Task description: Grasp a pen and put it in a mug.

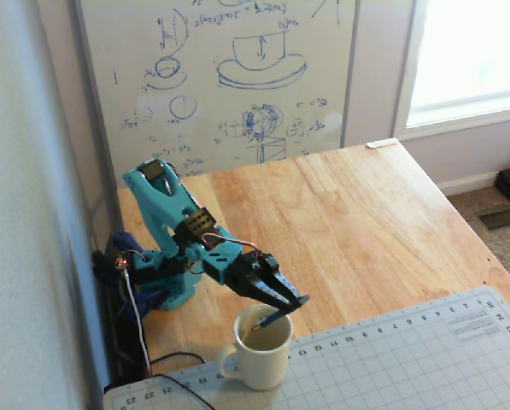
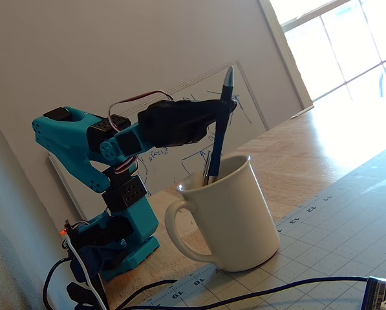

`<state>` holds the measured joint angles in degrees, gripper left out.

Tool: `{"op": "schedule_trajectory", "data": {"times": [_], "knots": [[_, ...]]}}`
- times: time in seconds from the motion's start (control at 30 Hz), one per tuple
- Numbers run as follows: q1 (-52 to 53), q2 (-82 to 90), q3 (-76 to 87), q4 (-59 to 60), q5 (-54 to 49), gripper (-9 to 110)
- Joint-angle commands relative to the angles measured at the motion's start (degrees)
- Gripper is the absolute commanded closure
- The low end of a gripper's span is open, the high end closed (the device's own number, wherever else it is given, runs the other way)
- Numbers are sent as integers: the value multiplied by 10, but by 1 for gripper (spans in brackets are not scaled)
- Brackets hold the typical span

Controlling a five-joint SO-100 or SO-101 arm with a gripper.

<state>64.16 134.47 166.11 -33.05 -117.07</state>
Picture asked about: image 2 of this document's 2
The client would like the black cable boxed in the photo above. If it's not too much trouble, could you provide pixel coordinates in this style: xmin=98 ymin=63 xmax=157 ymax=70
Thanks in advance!
xmin=114 ymin=278 xmax=178 ymax=310
xmin=124 ymin=276 xmax=369 ymax=310
xmin=42 ymin=257 xmax=72 ymax=310

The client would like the black teal gripper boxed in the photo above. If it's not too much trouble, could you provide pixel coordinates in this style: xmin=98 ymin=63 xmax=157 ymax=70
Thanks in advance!
xmin=136 ymin=98 xmax=238 ymax=148

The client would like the cream ceramic mug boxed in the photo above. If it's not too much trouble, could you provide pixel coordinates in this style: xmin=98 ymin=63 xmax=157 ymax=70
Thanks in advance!
xmin=164 ymin=154 xmax=281 ymax=273

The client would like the grey cutting mat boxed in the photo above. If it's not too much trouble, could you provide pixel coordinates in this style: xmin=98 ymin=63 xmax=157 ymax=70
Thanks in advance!
xmin=140 ymin=141 xmax=386 ymax=310

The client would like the whiteboard with blue drawings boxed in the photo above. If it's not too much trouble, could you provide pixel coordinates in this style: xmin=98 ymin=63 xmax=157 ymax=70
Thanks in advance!
xmin=47 ymin=59 xmax=268 ymax=221

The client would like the dark blue pen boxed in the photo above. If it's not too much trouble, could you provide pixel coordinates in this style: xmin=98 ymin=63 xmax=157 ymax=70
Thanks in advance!
xmin=202 ymin=66 xmax=236 ymax=187

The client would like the white framed window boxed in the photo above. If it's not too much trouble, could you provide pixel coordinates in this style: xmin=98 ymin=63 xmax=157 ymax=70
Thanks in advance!
xmin=258 ymin=0 xmax=386 ymax=110

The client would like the red white servo wire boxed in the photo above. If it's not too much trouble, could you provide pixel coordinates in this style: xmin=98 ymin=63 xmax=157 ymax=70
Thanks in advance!
xmin=107 ymin=90 xmax=175 ymax=132

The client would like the blue clamp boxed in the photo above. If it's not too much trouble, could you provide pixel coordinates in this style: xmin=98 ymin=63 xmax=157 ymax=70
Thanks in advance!
xmin=65 ymin=243 xmax=129 ymax=310

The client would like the white cable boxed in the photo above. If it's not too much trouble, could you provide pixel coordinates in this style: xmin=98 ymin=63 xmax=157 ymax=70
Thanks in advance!
xmin=64 ymin=234 xmax=109 ymax=310

